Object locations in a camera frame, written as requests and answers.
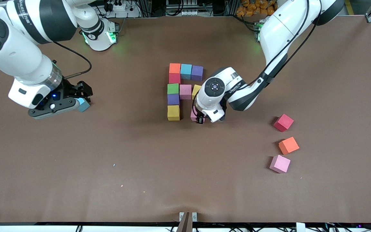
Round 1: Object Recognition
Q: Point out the yellow foam cube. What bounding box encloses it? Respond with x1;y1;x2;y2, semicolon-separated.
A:
167;105;181;121
192;84;203;100

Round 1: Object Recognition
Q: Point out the teal foam cube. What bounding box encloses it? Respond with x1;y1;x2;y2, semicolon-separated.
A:
180;63;193;80

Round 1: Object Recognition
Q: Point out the sky blue foam cube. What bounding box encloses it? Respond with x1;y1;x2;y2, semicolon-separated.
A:
76;98;91;112

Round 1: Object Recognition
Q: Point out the pile of orange balls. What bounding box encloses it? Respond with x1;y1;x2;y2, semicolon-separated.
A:
236;0;278;17

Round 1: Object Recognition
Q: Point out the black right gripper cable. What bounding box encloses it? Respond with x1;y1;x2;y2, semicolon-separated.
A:
52;41;92;80

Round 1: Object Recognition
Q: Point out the metal table clamp bracket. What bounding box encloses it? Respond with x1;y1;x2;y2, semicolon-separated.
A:
179;212;198;232

